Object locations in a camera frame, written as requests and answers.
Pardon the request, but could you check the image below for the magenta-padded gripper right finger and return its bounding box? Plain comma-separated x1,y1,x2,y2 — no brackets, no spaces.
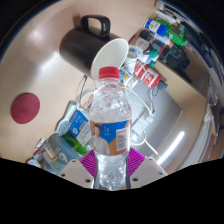
125,147,168,190

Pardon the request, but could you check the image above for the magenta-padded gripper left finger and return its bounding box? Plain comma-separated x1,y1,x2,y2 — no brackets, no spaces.
57,148,101,190

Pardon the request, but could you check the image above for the clear red-capped water bottle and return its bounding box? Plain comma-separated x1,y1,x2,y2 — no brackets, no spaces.
88,66,134,191

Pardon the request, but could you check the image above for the white power strip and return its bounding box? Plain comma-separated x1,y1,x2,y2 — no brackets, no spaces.
130,112,155,142

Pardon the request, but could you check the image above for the blue and white carton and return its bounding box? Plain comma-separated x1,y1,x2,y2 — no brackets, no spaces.
67,108,93,148

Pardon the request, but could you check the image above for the flat round red coaster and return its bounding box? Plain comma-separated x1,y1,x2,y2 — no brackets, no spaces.
10,92,42,125

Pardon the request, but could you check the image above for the red and white can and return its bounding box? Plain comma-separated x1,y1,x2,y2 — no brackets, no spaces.
132,59,163,90

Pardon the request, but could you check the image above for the black box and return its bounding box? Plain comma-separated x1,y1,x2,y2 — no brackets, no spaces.
159,43,193,84

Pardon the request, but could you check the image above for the black mug with white inside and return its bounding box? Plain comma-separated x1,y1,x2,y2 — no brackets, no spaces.
58,14,130,81

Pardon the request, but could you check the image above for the green plastic bottle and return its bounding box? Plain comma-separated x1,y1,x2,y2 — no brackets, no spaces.
155,16,188,47

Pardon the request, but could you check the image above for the white bottle with blue cap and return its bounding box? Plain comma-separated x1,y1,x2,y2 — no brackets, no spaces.
143,17,170,38

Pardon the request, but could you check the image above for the white cable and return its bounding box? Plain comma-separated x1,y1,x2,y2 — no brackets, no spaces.
119,66,160,156

